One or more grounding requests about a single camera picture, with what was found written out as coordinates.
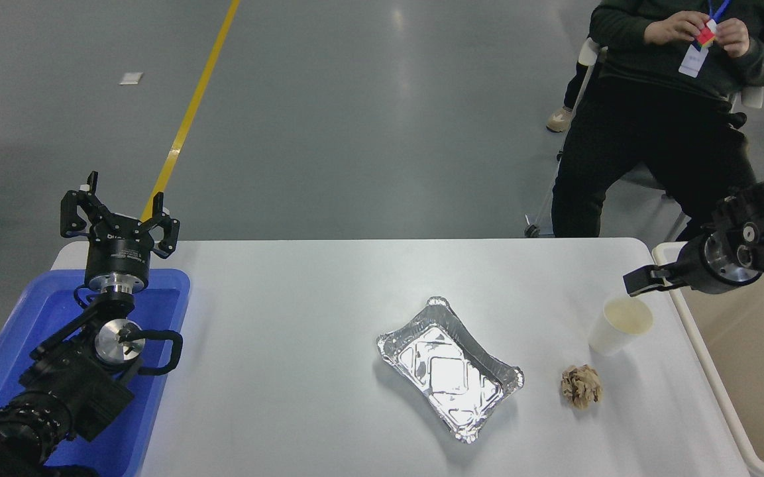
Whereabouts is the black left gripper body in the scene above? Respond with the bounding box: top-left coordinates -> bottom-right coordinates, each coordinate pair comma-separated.
85,215 -> 155,280

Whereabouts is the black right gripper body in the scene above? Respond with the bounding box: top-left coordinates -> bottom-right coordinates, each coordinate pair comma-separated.
676,233 -> 721,296

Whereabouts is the white paper cup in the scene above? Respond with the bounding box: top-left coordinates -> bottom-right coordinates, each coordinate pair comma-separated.
587,295 -> 655,357

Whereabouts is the person's left hand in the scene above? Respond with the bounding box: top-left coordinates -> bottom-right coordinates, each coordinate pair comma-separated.
712,17 -> 751,58

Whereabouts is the person's right hand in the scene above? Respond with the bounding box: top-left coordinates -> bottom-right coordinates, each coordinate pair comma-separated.
644,11 -> 708,46

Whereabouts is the blue plastic tray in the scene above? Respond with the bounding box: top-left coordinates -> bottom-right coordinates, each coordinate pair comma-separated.
0,268 -> 191,477

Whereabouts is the large pale bin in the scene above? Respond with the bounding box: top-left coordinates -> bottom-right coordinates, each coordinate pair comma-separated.
651,241 -> 764,477

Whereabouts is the crumpled tan paper ball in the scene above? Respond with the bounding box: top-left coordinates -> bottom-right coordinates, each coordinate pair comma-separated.
561,364 -> 604,411

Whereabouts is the person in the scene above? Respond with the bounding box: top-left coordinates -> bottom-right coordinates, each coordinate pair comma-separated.
545,60 -> 591,133
551,0 -> 764,242

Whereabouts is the white chair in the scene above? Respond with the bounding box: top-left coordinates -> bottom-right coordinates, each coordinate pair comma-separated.
524,36 -> 764,240

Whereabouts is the silver foil tray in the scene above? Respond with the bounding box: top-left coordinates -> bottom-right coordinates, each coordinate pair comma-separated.
376,296 -> 525,444

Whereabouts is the badge card with blue lanyard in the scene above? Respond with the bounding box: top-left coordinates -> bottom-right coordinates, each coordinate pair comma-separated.
678,0 -> 731,79

